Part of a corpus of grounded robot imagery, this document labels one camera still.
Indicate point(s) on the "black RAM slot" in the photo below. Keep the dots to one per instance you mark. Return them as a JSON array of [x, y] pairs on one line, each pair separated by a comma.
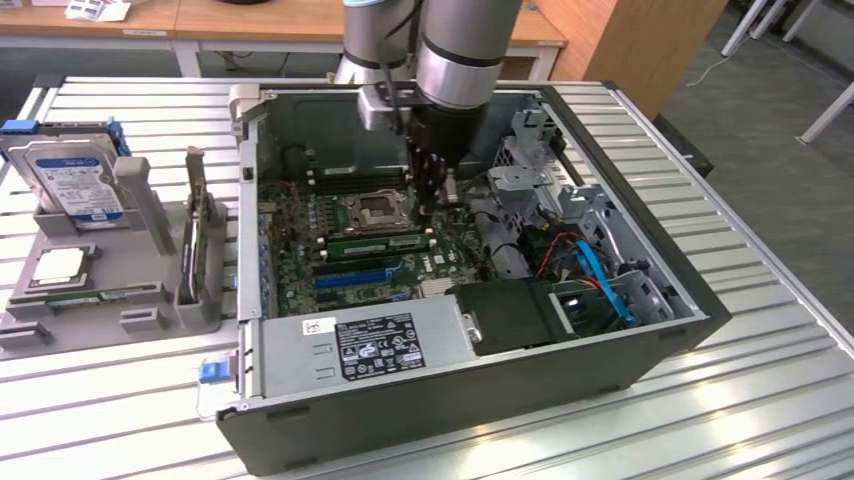
[[356, 172], [360, 186]]

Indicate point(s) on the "blue disk caddy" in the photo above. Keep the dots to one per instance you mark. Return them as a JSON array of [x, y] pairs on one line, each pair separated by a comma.
[[20, 127]]

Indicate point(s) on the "silver CPU chip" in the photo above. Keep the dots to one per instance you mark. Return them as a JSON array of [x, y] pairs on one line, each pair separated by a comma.
[[60, 267]]

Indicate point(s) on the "wooden desk with white frame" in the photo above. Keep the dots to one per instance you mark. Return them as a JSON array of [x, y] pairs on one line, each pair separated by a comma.
[[266, 25]]

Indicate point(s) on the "blue case latch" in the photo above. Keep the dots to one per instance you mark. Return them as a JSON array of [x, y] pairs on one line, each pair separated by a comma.
[[213, 371]]

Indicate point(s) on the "green motherboard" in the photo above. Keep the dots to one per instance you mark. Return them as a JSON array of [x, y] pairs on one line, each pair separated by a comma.
[[300, 250]]

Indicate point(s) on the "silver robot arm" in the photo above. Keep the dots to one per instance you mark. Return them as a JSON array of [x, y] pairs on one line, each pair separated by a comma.
[[460, 55]]

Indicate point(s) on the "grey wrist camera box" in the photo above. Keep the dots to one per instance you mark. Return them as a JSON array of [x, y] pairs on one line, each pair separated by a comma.
[[377, 107]]

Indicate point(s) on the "grey power supply with label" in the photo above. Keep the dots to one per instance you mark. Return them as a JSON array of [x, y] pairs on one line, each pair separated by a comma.
[[346, 345]]

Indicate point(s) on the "metal disk bay cage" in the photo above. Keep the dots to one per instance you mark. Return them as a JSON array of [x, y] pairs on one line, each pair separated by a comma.
[[587, 215]]

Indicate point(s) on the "green RAM stick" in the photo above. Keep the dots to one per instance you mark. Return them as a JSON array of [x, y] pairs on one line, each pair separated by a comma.
[[373, 243], [82, 297]]

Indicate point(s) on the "small silver heat sink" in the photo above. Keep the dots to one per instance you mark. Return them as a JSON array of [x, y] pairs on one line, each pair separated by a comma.
[[436, 290]]

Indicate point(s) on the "wooden cabinet panel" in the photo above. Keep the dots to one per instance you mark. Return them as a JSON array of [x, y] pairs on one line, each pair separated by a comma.
[[633, 45]]

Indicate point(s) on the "white papers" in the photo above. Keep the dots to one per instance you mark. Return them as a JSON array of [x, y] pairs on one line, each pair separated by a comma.
[[86, 9]]

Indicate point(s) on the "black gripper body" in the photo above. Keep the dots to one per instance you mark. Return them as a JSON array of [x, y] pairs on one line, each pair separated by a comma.
[[445, 131]]

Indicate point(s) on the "CPU socket with metal frame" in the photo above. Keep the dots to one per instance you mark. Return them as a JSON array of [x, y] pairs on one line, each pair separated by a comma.
[[371, 212]]

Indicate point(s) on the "grey plastic parts rack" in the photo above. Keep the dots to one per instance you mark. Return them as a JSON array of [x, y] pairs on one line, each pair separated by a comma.
[[142, 320]]

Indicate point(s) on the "white table leg frame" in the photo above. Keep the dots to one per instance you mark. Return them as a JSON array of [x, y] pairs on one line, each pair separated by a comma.
[[830, 112], [753, 22]]

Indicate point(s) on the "blue expansion slot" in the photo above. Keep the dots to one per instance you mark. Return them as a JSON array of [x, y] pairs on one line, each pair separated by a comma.
[[349, 280]]

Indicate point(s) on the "black open PC case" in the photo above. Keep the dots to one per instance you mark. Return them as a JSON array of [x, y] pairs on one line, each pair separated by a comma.
[[467, 420]]

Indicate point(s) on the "hard disk with blue label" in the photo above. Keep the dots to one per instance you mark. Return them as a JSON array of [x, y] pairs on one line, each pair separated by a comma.
[[69, 180]]

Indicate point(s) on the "graphics card with metal bracket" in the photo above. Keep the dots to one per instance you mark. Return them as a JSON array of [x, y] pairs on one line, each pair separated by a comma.
[[196, 235]]

